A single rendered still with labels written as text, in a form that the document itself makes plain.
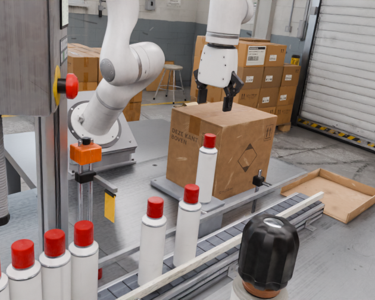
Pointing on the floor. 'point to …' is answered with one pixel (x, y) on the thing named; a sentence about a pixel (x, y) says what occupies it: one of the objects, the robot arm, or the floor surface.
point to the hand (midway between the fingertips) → (213, 103)
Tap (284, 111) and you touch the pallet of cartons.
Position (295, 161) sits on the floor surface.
